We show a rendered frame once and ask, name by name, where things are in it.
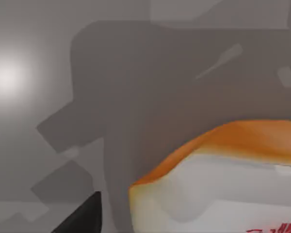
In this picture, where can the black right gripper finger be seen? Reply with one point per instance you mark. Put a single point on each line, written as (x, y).
(86, 216)

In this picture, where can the orange and white bread loaf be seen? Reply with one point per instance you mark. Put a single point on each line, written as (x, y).
(220, 184)

